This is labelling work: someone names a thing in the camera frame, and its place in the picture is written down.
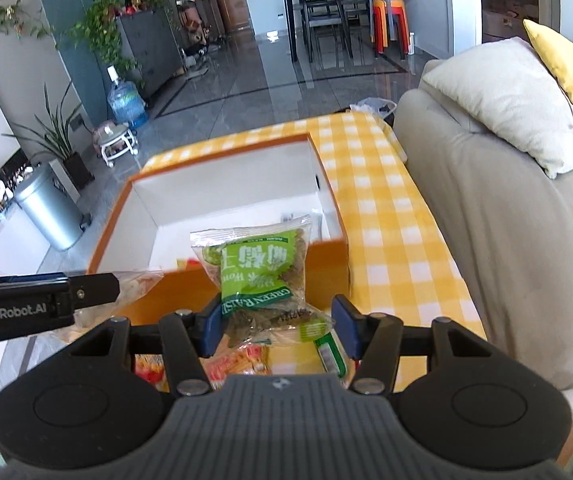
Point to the trailing pothos plant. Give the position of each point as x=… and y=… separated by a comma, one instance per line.
x=101, y=27

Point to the green raisin packet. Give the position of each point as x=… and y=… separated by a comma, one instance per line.
x=261, y=270

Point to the orange cardboard box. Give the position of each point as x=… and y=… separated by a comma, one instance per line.
x=236, y=195

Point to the red snack packet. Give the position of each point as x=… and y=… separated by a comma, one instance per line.
x=149, y=370

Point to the white plastic bag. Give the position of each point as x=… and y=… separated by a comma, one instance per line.
x=372, y=107

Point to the blue water jug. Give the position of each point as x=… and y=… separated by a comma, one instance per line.
x=126, y=105

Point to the orange-red snack packet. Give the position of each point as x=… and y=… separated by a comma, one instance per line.
x=241, y=360

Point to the yellow checkered tablecloth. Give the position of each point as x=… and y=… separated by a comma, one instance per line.
x=391, y=220

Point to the white rolling stool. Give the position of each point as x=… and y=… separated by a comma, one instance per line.
x=115, y=141

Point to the beige covered sofa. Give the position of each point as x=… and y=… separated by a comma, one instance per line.
x=506, y=240

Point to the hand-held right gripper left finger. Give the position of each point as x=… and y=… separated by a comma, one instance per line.
x=212, y=325

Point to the green sausage stick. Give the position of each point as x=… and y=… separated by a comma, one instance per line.
x=331, y=352

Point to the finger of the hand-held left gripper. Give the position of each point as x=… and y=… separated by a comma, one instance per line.
x=96, y=287

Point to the white media console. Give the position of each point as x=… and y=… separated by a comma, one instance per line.
x=16, y=255

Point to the orange stacked stools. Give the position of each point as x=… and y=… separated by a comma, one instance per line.
x=389, y=22

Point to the potted long-leaf plant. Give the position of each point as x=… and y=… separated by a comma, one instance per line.
x=59, y=135

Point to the hanging wall vine plant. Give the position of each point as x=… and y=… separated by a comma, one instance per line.
x=11, y=20

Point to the grey drawer cabinet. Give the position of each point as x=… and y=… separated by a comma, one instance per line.
x=151, y=50

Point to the clear plastic snack packet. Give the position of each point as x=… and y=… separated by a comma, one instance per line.
x=136, y=282

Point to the yellow cushion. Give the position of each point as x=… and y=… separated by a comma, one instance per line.
x=571, y=75

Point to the white cushion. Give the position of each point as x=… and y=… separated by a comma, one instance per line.
x=506, y=100

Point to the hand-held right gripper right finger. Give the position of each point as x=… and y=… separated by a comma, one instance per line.
x=345, y=327

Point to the silver pedal trash can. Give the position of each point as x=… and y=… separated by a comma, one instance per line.
x=49, y=210

